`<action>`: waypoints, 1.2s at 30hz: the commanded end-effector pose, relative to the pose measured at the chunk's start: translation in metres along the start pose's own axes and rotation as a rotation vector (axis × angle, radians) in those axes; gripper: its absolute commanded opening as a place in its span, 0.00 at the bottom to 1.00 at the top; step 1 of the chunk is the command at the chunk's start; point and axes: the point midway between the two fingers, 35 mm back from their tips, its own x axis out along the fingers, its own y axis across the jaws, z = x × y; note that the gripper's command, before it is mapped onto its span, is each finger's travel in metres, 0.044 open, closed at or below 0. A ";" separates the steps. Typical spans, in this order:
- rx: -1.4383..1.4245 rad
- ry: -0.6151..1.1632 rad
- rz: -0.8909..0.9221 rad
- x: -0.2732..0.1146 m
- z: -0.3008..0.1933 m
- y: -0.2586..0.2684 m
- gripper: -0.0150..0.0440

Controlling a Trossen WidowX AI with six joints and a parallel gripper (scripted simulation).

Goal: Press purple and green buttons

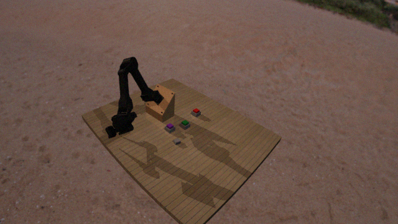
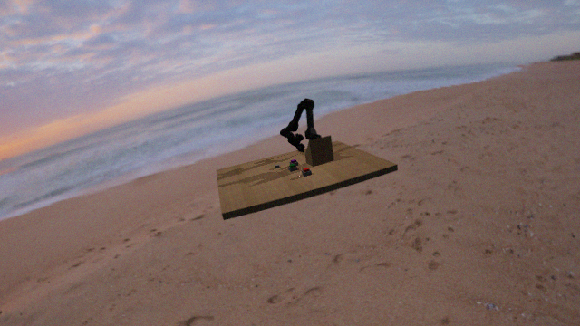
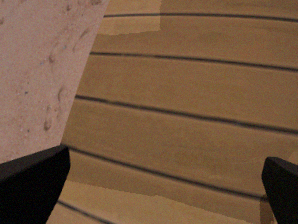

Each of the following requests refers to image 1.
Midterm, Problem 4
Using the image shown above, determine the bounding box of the green button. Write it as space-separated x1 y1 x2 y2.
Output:
180 120 190 130

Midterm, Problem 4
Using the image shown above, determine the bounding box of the red button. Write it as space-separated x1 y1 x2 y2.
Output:
191 108 201 117

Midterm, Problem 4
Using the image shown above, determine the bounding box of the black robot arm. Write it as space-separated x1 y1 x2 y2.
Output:
111 57 164 130

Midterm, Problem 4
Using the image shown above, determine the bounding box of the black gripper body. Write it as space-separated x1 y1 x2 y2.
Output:
105 124 134 138

